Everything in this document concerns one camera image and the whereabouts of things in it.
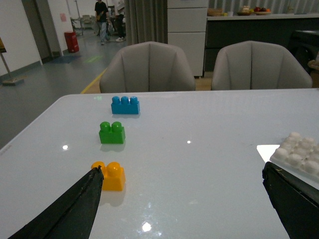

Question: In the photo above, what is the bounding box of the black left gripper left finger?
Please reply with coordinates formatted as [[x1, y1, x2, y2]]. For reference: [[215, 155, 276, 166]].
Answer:
[[10, 166, 104, 239]]

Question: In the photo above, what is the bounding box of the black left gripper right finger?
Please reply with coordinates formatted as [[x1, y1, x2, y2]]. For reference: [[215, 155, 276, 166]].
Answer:
[[262, 161, 319, 239]]

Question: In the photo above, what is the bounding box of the yellow two-stud toy block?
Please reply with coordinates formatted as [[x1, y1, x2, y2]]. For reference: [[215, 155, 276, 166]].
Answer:
[[91, 161, 126, 191]]

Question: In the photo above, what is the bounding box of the green two-stud toy block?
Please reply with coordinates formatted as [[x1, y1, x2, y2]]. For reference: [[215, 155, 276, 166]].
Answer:
[[99, 121, 126, 144]]

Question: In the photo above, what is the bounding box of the blue three-stud toy block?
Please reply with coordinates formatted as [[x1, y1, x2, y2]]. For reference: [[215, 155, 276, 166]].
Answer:
[[111, 96, 140, 115]]

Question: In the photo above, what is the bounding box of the sign stand with base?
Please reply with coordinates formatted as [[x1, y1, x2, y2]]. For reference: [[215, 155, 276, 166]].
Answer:
[[0, 39, 24, 86]]

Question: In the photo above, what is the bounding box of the right grey armchair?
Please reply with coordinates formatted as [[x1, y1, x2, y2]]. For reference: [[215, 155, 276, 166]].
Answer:
[[211, 41, 313, 91]]

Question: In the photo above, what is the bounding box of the grey armchair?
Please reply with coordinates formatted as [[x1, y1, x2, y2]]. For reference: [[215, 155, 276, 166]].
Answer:
[[211, 41, 313, 91], [99, 41, 195, 93]]

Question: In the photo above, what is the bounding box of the black furniture at right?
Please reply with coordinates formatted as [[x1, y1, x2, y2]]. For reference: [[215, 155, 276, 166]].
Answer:
[[288, 30, 319, 73]]

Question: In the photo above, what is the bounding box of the left grey armchair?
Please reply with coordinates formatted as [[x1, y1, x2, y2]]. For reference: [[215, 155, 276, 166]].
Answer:
[[99, 41, 195, 93]]

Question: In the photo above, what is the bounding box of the dark counter with worktop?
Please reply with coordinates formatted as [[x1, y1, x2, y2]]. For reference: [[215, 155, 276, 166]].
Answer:
[[204, 15, 319, 72]]

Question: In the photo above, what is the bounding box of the red cabinet box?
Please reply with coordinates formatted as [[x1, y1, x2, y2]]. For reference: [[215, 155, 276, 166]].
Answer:
[[64, 31, 79, 53]]

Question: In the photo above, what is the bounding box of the fruit bowl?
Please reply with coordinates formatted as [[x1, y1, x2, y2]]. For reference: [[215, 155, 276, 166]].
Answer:
[[253, 7, 271, 15]]

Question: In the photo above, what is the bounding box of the wicker basket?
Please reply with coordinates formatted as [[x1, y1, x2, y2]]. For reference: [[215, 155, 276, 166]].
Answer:
[[207, 8, 223, 16]]

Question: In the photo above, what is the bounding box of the grey curtain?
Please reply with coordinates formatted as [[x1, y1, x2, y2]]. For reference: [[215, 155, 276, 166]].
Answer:
[[125, 0, 167, 45]]

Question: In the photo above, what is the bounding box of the person in black shirt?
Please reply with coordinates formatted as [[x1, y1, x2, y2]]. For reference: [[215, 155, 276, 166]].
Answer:
[[95, 0, 110, 45]]

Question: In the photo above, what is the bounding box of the white drawer cabinet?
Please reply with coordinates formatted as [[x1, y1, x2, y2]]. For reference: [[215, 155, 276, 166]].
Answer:
[[167, 0, 208, 76]]

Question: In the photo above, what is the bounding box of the person in white shirt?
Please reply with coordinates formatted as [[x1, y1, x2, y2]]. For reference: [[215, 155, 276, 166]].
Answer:
[[112, 0, 125, 42]]

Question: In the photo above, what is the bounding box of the white studded base plate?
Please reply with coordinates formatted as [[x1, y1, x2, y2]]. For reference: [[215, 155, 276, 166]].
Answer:
[[270, 132, 319, 177]]

